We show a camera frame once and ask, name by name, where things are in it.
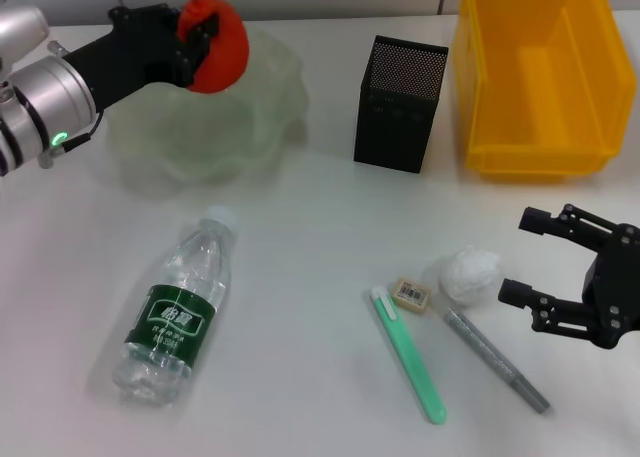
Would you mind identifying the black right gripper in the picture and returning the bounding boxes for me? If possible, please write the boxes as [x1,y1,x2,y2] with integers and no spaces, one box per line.
[497,203,640,351]

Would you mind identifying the red-orange toy orange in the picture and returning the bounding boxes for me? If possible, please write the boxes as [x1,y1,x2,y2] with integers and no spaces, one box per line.
[174,0,250,94]

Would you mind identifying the yellow plastic bin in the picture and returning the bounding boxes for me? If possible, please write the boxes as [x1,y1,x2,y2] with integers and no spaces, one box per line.
[452,0,639,183]

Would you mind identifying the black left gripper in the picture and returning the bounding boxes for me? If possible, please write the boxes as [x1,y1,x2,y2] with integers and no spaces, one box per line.
[64,5,222,113]

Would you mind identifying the clear wavy glass fruit plate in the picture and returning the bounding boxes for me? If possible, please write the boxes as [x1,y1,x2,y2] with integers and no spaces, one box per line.
[102,29,314,186]

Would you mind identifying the left gripper cable with plug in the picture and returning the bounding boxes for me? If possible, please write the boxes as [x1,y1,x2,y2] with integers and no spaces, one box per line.
[39,109,106,171]

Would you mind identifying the green pen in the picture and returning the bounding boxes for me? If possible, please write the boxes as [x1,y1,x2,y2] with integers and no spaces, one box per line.
[369,285,449,426]

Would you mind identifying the beige eraser with barcode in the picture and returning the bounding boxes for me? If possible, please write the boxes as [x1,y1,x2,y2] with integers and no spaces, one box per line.
[391,276,433,312]

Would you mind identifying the grey marker pen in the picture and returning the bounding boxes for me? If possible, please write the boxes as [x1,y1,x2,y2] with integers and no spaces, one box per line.
[443,310,551,414]

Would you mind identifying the black mesh pen holder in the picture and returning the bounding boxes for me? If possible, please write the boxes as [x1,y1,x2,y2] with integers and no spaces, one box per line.
[353,35,450,176]

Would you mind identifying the clear green-label water bottle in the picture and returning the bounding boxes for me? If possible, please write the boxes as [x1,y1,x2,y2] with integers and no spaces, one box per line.
[110,205,239,409]

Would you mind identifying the white paper ball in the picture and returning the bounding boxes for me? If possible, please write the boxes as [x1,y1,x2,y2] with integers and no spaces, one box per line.
[438,245,503,306]

